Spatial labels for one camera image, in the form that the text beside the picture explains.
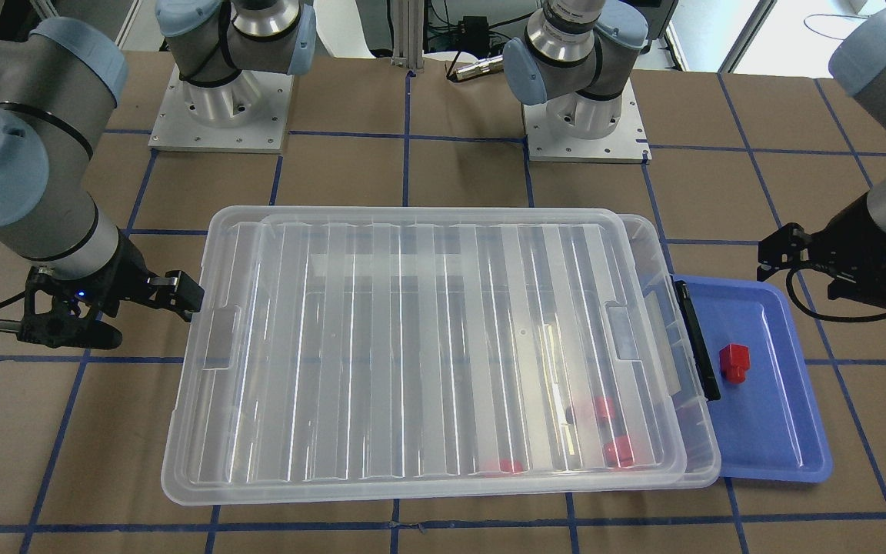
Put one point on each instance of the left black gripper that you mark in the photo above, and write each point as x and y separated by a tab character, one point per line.
880	231

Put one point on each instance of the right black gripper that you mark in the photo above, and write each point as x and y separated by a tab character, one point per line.
129	267

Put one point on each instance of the red block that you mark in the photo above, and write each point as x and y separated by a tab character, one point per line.
502	468
601	409
619	453
735	361

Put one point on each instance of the clear plastic box lid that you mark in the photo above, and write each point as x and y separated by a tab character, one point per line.
420	346

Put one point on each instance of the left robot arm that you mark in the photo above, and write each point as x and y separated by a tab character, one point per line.
584	51

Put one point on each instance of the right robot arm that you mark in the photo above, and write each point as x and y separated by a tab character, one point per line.
58	90

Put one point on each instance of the blue plastic tray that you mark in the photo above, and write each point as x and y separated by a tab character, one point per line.
769	426

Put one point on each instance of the clear plastic storage box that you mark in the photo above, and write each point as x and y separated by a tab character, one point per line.
681	369

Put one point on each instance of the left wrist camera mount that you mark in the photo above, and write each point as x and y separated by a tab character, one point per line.
868	289

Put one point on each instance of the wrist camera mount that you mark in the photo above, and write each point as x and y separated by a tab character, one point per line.
868	289
58	323

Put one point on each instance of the black box latch handle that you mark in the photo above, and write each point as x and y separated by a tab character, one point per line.
702	361

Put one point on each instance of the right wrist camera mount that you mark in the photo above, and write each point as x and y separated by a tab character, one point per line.
58	323

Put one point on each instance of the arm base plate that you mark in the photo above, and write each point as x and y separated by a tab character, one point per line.
578	129
248	115

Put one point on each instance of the aluminium frame post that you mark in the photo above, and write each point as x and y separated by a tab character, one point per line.
407	27

